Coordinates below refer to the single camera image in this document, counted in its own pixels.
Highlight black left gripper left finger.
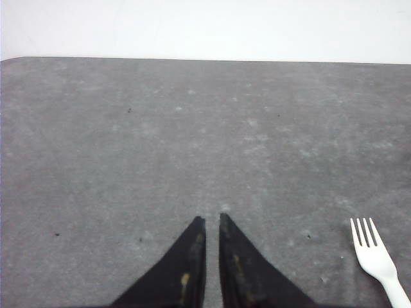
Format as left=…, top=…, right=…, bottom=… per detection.
left=110, top=216, right=206, bottom=307

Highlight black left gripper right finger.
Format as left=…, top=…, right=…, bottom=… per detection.
left=219, top=213, right=316, bottom=307

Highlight white plastic fork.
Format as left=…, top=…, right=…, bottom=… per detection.
left=350, top=218, right=410, bottom=308

